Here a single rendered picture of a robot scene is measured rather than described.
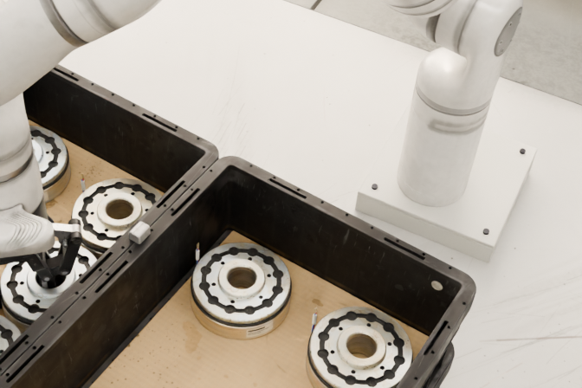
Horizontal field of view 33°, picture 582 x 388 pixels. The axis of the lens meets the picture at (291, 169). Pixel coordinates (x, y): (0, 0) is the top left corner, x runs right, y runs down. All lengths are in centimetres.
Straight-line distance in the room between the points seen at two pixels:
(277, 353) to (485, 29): 40
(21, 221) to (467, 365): 56
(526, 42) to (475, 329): 167
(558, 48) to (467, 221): 158
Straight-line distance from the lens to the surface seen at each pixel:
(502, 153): 137
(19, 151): 87
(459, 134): 119
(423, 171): 124
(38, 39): 77
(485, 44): 108
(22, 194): 90
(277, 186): 102
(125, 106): 110
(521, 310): 126
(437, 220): 128
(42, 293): 102
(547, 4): 298
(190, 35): 156
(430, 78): 116
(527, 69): 273
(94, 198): 110
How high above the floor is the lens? 168
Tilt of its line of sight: 46 degrees down
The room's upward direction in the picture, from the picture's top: 6 degrees clockwise
